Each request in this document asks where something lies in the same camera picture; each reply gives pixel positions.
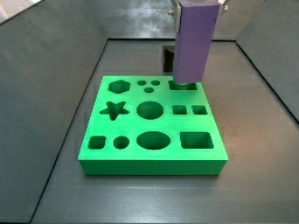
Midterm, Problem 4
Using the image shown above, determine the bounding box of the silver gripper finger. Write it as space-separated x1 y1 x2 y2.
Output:
218 0 230 12
168 0 182 24

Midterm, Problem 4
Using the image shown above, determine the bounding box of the green shape sorter board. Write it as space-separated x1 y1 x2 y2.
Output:
79 75 228 175

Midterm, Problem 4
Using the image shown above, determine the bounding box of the purple arch block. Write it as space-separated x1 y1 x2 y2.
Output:
172 0 220 84

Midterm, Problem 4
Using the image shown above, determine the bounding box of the black curved holder bracket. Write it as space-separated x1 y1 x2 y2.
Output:
163 45 174 72

